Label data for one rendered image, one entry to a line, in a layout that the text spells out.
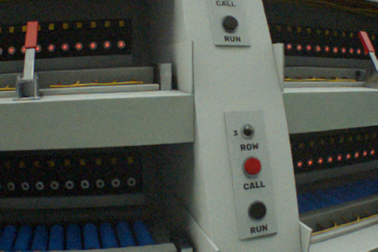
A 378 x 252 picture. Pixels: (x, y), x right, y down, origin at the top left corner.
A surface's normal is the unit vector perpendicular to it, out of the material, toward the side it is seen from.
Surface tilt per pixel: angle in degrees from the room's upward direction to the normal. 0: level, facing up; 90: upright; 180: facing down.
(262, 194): 90
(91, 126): 113
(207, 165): 90
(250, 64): 90
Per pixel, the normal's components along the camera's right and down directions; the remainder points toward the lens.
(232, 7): 0.26, -0.26
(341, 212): 0.28, 0.13
